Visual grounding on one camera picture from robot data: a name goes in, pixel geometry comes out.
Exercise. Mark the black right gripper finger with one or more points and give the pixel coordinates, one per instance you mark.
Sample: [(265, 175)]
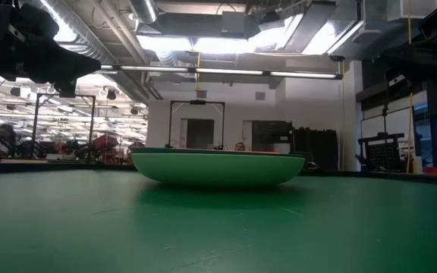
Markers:
[(400, 62)]

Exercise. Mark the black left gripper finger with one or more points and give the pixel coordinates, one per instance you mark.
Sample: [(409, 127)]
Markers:
[(74, 66)]

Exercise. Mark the white whiteboard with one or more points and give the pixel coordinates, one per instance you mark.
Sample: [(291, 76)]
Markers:
[(397, 123)]

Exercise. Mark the red robot cover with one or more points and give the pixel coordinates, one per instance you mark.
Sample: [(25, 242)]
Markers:
[(106, 142)]

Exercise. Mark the person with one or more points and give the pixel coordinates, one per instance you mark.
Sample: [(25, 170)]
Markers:
[(239, 146), (3, 139)]

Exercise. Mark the black perforated cart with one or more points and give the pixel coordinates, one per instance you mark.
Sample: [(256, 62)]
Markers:
[(383, 153)]

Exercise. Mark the black cabinet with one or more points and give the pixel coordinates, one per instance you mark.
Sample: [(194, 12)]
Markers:
[(317, 146)]

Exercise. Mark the dark doorway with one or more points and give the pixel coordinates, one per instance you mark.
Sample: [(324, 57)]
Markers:
[(200, 132)]

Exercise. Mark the long ceiling light bar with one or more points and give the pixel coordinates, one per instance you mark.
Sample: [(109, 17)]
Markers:
[(226, 71)]

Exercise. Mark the light green plastic plate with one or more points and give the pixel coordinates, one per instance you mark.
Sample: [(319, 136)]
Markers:
[(218, 170)]

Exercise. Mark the black gantry frame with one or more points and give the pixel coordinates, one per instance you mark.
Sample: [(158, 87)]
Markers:
[(92, 113), (197, 102)]

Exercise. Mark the black ceiling camera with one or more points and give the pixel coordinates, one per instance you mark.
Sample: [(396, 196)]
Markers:
[(337, 58)]

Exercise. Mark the silver round air duct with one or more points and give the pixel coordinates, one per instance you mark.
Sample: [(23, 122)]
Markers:
[(144, 10)]

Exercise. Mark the grey wall vent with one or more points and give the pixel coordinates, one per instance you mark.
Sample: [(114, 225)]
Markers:
[(201, 94), (260, 96)]

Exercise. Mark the dark wall panel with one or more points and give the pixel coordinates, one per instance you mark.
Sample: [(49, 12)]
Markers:
[(271, 132)]

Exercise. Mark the grey ceiling duct box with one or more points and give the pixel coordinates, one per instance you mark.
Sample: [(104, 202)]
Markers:
[(233, 23)]

